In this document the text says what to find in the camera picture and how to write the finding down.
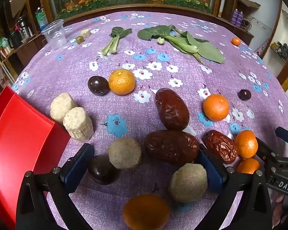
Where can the green label plastic bottle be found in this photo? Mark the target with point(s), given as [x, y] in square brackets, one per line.
[41, 19]

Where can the purple bottle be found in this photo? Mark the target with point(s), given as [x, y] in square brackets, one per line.
[240, 18]
[234, 17]

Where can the red plastic tray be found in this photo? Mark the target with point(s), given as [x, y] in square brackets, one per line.
[19, 136]

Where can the small white-green bulb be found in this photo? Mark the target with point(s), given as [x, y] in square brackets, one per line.
[161, 40]

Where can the leafy green vegetable bunch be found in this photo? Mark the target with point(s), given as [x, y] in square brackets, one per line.
[206, 50]

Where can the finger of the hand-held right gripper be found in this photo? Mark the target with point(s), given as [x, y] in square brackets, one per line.
[265, 149]
[286, 134]

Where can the small bok choy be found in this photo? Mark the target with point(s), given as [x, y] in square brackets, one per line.
[113, 43]

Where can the silver black thermos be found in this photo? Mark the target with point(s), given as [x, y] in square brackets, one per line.
[23, 27]

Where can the black mug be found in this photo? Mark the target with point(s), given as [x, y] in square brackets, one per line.
[14, 39]

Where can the small beige sugarcane chunk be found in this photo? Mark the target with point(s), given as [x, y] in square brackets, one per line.
[86, 33]

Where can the small dark purple plum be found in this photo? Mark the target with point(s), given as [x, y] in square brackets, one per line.
[244, 94]

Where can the person's right hand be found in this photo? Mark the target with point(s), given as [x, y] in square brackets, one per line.
[279, 210]

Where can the green white packet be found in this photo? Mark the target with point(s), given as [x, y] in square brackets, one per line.
[3, 45]

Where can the wooden side cabinet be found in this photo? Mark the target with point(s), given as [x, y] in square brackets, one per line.
[26, 52]

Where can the small green fruit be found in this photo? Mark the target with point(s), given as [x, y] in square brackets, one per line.
[80, 39]

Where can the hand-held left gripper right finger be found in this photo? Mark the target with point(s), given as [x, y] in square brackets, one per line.
[211, 172]

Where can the red jujube date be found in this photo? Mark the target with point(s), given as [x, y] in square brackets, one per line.
[171, 147]
[171, 109]
[220, 146]

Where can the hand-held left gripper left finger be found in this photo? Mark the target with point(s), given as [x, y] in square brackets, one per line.
[79, 167]

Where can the orange mandarin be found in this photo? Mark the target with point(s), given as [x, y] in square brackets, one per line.
[248, 166]
[216, 107]
[146, 212]
[122, 82]
[246, 144]

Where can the purple floral tablecloth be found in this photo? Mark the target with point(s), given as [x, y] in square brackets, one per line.
[62, 76]

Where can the clear plastic cup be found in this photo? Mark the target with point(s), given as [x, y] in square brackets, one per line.
[55, 37]

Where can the small orange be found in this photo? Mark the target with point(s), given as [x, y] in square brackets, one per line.
[235, 41]

